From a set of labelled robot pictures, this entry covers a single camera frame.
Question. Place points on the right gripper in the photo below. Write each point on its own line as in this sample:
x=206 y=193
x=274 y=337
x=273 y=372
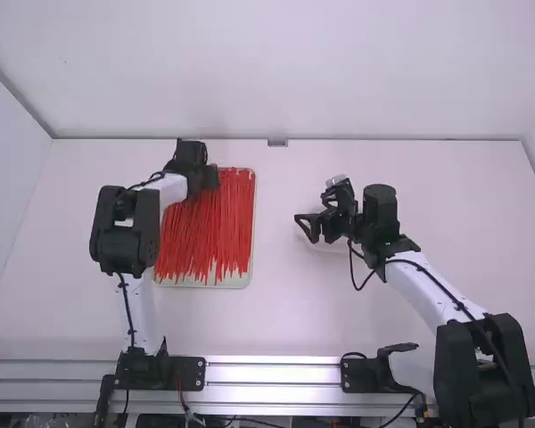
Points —
x=341 y=216

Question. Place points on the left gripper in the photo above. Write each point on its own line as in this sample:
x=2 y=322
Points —
x=189 y=152

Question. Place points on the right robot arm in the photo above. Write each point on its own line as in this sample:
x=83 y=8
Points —
x=419 y=276

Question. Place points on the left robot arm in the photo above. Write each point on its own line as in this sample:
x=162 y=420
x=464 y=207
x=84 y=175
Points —
x=138 y=312

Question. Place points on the pale tray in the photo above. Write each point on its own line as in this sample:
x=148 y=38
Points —
x=205 y=285

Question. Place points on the silver rails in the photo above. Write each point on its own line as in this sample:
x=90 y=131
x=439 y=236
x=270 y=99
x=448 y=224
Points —
x=272 y=379

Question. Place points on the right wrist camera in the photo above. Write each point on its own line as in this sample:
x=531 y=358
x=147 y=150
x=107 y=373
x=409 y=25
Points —
x=335 y=181

